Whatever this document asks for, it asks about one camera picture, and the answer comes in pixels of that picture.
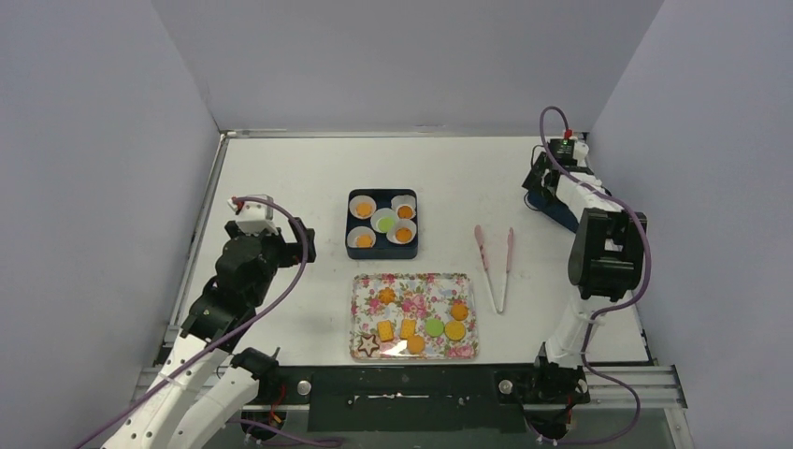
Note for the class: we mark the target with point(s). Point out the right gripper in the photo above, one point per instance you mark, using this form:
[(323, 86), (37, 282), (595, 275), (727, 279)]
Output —
[(540, 180)]

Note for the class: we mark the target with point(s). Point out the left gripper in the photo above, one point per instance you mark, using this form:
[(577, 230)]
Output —
[(291, 252)]

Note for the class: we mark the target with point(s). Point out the dark blue box lid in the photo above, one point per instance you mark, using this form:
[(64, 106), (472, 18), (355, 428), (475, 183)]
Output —
[(545, 202)]

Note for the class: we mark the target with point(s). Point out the green round cookie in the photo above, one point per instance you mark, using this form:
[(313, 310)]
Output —
[(385, 223), (434, 327)]

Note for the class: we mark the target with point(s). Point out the orange speckled round cookie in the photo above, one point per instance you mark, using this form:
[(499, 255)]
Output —
[(403, 235)]

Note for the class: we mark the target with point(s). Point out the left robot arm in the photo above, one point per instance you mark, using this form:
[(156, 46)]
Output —
[(170, 414)]

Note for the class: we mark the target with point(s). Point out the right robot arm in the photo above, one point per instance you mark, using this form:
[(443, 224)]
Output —
[(489, 281)]

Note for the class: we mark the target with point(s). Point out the white paper cup front-left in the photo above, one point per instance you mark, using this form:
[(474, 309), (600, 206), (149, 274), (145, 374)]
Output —
[(357, 231)]

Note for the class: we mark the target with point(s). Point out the white paper cup back-left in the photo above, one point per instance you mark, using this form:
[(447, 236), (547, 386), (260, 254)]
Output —
[(361, 198)]

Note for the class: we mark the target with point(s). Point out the dark blue square box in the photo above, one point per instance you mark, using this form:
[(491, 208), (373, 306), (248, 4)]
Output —
[(383, 249)]

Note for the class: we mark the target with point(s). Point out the white paper cup centre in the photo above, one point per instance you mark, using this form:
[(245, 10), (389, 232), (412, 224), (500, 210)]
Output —
[(379, 214)]

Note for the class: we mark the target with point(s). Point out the white paper cup front-right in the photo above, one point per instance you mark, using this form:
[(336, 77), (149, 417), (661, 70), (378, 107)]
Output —
[(402, 223)]

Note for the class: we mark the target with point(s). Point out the square cracker left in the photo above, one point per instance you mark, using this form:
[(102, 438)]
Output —
[(385, 330)]

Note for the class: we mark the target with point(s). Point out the square cracker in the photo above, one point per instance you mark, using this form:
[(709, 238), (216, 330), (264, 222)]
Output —
[(407, 328), (385, 330)]

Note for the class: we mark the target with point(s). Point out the star chocolate cookie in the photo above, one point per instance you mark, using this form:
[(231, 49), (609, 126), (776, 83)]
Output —
[(368, 346)]

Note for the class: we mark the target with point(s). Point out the white paper cup back-right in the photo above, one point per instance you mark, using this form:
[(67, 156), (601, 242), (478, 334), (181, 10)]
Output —
[(404, 199)]

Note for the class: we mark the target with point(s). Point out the square cracker right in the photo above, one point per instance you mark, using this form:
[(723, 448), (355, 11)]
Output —
[(407, 328)]

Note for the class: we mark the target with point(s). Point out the floral rectangular tray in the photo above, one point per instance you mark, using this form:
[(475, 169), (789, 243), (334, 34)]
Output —
[(420, 296)]

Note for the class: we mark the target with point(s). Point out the orange round cookie bottom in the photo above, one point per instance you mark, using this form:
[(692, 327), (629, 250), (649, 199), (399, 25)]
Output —
[(415, 344)]

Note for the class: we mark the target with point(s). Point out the yellow waffle round cookie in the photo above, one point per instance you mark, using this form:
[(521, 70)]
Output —
[(455, 330)]

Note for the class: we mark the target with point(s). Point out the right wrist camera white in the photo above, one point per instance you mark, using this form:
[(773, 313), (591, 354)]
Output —
[(580, 152)]

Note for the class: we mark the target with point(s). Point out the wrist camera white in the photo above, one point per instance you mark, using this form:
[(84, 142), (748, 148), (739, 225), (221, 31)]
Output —
[(580, 152), (253, 214)]

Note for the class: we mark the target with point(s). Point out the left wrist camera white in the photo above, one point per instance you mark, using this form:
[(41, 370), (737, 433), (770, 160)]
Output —
[(253, 214)]

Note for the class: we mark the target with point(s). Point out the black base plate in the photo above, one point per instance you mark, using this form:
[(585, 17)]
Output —
[(415, 397)]

